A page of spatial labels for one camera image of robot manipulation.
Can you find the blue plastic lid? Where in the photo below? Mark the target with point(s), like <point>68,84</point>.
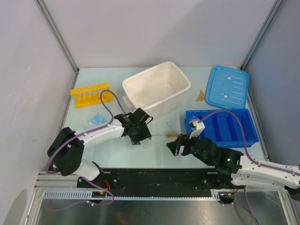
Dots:
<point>227,88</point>

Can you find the small tan rubber piece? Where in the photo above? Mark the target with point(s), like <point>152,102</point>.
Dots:
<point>201,96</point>

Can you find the yellow test tube rack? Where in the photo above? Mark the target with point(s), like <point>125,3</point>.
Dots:
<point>88,95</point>

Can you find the brown bottle brush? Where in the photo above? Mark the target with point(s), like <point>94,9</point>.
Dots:
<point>166,135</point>

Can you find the white plastic tub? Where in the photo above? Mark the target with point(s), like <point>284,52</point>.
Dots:
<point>156,90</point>

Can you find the clear glass slide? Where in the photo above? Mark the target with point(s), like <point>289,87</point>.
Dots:
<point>109,104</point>

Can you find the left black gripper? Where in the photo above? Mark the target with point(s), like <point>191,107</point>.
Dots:
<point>145,134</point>

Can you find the blue compartment tray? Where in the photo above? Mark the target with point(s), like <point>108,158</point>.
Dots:
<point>223,129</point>

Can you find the blue face mask in bag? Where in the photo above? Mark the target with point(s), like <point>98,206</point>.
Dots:
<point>98,119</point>

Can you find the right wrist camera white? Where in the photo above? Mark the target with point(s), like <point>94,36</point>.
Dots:
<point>197,128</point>

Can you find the clear watch glass dish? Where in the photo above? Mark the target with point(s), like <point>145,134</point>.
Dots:
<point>145,144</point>

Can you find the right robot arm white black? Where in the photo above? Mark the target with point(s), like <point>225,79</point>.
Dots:
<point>242,170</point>

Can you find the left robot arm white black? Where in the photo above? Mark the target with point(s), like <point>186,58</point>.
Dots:
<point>66,151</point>

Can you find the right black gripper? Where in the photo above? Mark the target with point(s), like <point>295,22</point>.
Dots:
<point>182,140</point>

